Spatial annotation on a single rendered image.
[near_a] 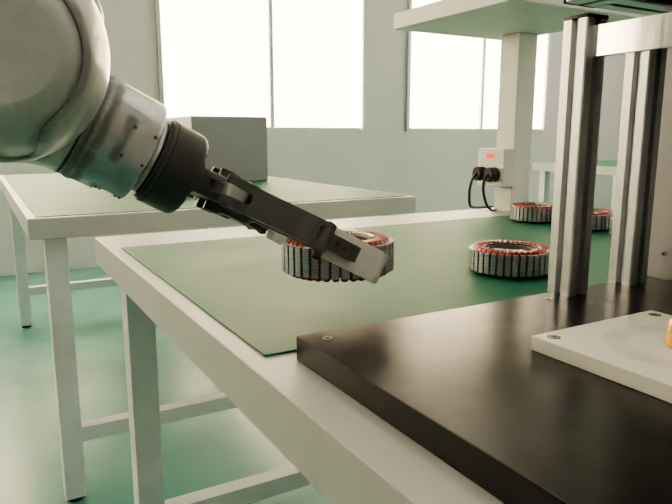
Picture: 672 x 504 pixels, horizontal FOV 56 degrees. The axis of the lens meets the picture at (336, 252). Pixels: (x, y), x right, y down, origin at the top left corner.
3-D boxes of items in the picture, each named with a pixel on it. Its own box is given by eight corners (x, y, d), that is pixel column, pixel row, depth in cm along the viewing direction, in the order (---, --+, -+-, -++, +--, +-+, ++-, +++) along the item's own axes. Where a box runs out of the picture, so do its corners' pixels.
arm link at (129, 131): (61, 175, 46) (136, 210, 49) (116, 66, 47) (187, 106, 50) (53, 171, 54) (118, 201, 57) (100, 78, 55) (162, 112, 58)
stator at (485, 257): (472, 261, 95) (473, 236, 94) (551, 266, 91) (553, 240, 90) (463, 277, 84) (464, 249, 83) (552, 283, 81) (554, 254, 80)
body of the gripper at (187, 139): (120, 192, 57) (210, 235, 61) (137, 199, 49) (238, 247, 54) (156, 118, 57) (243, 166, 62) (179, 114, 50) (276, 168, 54)
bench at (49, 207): (53, 516, 158) (26, 218, 144) (12, 325, 316) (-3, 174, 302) (410, 419, 211) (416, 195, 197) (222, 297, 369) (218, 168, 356)
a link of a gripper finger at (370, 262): (326, 222, 56) (330, 223, 55) (385, 254, 59) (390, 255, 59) (312, 253, 56) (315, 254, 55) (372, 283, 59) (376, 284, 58)
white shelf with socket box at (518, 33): (502, 237, 118) (514, -22, 110) (390, 215, 150) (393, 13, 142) (623, 224, 135) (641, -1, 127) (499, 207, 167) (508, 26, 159)
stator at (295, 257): (311, 289, 56) (310, 248, 55) (265, 268, 66) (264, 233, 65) (415, 276, 61) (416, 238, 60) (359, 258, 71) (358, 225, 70)
